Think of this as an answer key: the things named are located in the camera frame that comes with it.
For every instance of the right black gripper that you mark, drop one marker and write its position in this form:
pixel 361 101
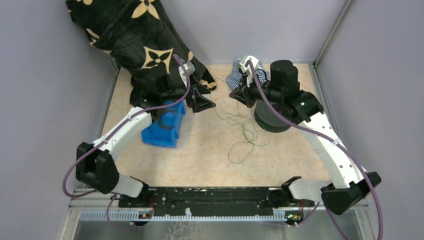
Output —
pixel 240 95

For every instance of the blue white striped cloth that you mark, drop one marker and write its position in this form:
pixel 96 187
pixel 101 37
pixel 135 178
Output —
pixel 235 76

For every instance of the aluminium frame rail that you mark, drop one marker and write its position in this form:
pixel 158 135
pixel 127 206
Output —
pixel 93 201

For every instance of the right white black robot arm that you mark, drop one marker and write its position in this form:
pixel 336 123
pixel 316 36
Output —
pixel 283 96

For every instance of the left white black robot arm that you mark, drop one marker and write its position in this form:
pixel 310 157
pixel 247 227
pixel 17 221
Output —
pixel 96 162

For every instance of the black cable spool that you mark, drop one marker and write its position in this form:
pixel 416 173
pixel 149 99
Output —
pixel 268 121

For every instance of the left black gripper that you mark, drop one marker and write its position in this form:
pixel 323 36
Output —
pixel 200 102

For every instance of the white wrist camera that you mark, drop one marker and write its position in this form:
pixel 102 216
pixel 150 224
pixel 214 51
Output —
pixel 186 69
pixel 248 65

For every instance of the black beige floral blanket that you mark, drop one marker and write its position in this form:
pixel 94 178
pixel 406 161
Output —
pixel 140 37

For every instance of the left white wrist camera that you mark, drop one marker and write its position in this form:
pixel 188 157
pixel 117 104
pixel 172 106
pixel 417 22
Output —
pixel 186 69

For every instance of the blue plastic bin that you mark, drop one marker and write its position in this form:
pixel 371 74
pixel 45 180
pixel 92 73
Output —
pixel 165 130

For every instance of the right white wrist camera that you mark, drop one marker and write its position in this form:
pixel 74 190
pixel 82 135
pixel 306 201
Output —
pixel 248 65

